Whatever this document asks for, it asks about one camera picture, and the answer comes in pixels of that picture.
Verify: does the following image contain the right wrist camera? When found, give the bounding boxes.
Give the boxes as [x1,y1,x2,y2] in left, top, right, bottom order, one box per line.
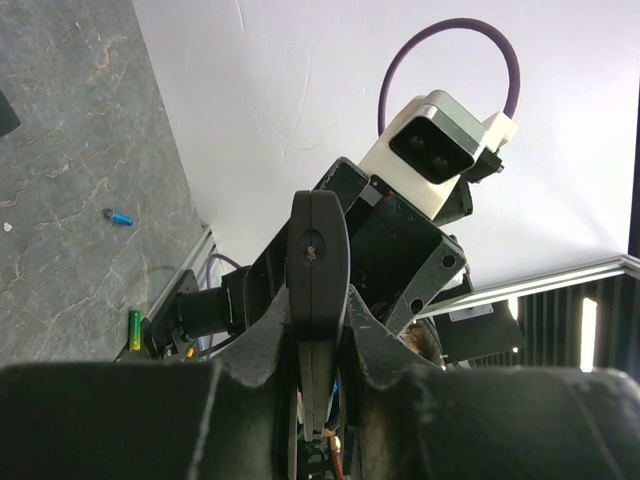
[359,90,517,220]

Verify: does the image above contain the green battery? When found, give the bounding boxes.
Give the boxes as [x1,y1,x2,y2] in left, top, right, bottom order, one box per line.
[128,309,143,352]

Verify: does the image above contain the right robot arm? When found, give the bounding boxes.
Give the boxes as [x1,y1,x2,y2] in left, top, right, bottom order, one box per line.
[143,157,473,358]

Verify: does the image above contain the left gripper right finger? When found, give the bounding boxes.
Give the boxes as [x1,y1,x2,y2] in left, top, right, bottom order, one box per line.
[340,290,639,479]

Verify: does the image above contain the person's head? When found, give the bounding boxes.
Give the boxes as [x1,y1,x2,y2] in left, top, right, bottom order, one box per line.
[402,320,445,368]

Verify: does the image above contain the black remote battery cover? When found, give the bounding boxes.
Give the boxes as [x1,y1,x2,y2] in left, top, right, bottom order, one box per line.
[0,91,21,137]

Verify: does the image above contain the blue metallic battery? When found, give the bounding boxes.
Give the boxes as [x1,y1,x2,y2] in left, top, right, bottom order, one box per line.
[102,209,134,227]

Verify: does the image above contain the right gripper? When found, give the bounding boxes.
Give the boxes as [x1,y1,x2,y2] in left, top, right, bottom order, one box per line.
[244,158,466,340]

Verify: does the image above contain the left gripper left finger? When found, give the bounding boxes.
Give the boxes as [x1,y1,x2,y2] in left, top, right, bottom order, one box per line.
[1,290,290,479]

